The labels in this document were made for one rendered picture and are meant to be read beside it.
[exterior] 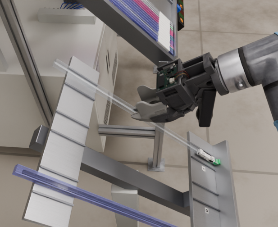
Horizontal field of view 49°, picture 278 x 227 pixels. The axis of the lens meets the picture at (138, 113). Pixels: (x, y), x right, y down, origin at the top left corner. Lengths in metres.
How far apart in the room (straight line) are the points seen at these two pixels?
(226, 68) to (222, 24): 2.06
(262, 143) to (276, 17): 1.29
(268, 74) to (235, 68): 0.05
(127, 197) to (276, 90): 0.39
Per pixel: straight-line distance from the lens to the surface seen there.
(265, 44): 0.55
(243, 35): 2.53
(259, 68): 0.55
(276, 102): 0.54
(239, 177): 1.71
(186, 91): 0.57
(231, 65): 0.55
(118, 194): 0.71
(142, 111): 0.62
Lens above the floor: 1.46
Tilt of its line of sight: 52 degrees down
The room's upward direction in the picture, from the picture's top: straight up
